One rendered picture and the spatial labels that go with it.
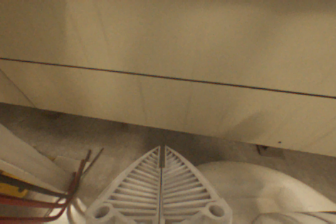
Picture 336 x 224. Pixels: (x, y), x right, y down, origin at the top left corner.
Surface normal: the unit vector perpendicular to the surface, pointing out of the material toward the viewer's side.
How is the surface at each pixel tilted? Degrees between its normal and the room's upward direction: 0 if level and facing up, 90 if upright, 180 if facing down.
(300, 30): 90
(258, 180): 1
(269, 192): 69
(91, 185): 0
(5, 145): 90
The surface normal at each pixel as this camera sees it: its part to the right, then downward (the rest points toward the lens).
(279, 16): -0.18, 0.69
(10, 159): 0.98, 0.14
